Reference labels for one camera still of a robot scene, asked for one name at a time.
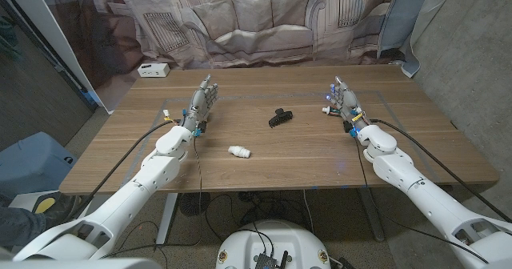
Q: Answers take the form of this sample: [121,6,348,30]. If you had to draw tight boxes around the white power strip box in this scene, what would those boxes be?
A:
[137,62,170,78]

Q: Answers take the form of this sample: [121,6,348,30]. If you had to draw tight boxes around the blue plastic bin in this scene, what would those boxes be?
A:
[0,131,79,200]

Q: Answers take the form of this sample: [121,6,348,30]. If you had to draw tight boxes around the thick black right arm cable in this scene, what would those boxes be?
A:
[370,118,512,223]

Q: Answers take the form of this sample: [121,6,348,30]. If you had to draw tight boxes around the grey table leg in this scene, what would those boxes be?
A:
[358,187,386,243]

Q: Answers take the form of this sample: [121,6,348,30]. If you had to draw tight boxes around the white table leg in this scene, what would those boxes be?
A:
[154,192,179,246]

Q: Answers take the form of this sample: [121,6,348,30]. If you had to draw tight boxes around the thin black left hand wire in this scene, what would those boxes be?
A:
[99,134,204,260]

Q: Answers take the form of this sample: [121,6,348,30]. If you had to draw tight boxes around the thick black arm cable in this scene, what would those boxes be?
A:
[74,118,182,220]
[370,118,512,223]

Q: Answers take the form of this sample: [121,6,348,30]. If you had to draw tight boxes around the yellow black foot pedal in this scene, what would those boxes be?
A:
[31,195,59,215]

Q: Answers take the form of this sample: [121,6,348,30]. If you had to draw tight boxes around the person in blue jeans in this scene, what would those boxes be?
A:
[0,192,83,249]

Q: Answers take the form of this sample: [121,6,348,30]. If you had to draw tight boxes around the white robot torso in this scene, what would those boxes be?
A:
[215,219,332,269]

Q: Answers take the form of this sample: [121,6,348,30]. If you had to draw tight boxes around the white upright board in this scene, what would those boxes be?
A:
[0,0,115,114]

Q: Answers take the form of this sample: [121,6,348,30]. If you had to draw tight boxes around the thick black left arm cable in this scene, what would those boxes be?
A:
[74,118,182,220]

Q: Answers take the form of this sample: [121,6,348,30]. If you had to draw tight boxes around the black round fan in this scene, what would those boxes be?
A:
[178,191,211,217]

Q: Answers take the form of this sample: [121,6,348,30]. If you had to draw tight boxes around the black tangled cables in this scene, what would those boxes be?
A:
[204,191,315,244]

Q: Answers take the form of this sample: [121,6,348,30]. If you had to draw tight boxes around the thin black right hand wire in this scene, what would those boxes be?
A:
[353,135,490,264]

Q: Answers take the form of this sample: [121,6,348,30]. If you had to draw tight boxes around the white pedal platform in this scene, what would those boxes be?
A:
[6,190,61,215]

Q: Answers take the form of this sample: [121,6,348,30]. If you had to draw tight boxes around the thin black hand wire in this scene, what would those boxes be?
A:
[353,135,490,264]
[99,134,204,260]

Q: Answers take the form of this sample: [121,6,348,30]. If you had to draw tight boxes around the black claw hair clip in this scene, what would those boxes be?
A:
[267,107,294,128]

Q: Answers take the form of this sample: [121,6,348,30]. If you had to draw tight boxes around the printed sofa room backdrop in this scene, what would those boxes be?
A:
[34,0,459,114]

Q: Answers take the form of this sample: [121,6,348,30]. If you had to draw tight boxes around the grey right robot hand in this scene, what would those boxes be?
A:
[326,75,367,131]

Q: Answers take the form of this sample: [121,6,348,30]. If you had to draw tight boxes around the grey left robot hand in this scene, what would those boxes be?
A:
[180,74,220,133]

